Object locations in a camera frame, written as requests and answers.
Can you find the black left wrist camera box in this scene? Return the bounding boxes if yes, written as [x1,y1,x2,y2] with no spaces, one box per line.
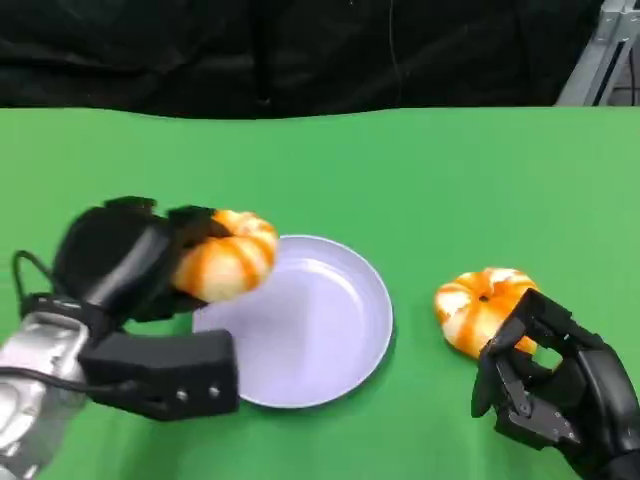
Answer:
[78,329,240,421]

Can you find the aluminium frame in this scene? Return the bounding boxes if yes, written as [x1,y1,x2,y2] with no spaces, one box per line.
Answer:
[555,0,640,107]

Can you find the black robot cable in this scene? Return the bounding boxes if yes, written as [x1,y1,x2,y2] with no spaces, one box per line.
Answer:
[11,248,57,317]
[0,366,144,397]

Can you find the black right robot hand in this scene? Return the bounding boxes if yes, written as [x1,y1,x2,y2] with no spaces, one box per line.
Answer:
[471,287,640,465]

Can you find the lilac plate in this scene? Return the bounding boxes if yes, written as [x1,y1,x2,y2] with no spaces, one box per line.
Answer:
[192,234,395,410]

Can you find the orange white toy bread roll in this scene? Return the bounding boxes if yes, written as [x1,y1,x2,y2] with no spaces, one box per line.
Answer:
[169,209,280,304]
[433,268,540,360]

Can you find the black backdrop curtain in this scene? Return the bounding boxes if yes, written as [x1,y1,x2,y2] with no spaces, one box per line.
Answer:
[0,0,609,120]

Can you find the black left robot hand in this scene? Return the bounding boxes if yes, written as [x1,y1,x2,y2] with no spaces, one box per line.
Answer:
[52,196,232,330]

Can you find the green table cloth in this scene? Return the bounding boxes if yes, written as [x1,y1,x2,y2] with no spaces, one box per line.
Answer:
[0,104,640,480]

